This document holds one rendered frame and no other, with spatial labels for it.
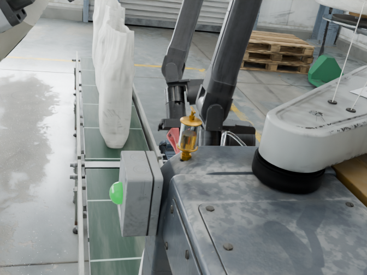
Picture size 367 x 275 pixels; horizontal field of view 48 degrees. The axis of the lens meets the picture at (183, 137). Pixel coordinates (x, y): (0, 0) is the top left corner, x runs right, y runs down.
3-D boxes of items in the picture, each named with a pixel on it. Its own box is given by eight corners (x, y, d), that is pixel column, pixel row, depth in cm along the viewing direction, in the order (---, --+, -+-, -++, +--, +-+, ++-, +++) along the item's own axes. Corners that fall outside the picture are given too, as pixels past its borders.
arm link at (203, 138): (193, 124, 92) (197, 123, 86) (223, 125, 93) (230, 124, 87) (192, 155, 92) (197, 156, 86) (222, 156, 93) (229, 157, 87)
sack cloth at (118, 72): (96, 118, 293) (101, 13, 262) (127, 119, 298) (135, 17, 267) (97, 149, 252) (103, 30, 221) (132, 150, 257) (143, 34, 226)
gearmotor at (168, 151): (151, 154, 277) (153, 134, 271) (172, 154, 281) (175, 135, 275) (158, 178, 251) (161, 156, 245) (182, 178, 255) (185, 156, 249)
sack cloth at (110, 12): (92, 83, 356) (96, -5, 325) (117, 84, 362) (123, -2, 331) (95, 103, 316) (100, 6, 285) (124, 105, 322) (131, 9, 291)
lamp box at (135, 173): (116, 204, 60) (120, 149, 56) (147, 203, 61) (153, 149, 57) (122, 238, 53) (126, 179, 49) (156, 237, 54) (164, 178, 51)
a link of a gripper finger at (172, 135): (199, 153, 112) (195, 120, 115) (173, 153, 110) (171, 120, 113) (192, 160, 118) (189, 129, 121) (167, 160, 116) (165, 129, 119)
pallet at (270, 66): (218, 53, 673) (219, 45, 667) (285, 59, 701) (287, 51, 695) (233, 69, 602) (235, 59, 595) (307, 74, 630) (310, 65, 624)
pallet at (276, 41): (221, 35, 661) (222, 26, 655) (290, 43, 685) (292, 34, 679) (234, 49, 588) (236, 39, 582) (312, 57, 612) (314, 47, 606)
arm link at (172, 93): (165, 91, 124) (163, 83, 118) (188, 89, 123) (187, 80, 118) (166, 113, 121) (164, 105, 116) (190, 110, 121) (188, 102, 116)
